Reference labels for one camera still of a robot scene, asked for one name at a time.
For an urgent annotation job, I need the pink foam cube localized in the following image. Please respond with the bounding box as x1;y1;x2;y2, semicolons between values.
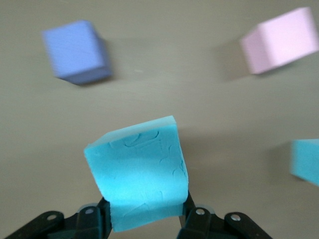
238;6;319;75

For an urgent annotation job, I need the light blue foam cube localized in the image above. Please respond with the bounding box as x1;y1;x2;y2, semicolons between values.
290;138;319;188
83;115;190;234

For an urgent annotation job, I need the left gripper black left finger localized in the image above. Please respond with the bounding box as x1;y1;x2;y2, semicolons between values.
4;196;113;239

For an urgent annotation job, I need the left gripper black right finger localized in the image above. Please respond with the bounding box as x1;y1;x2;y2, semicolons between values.
177;191;275;239

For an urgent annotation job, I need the purple foam cube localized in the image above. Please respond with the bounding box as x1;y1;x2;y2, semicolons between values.
41;19;113;86

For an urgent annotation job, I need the table cover sheet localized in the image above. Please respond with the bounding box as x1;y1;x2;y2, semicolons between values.
0;0;319;239

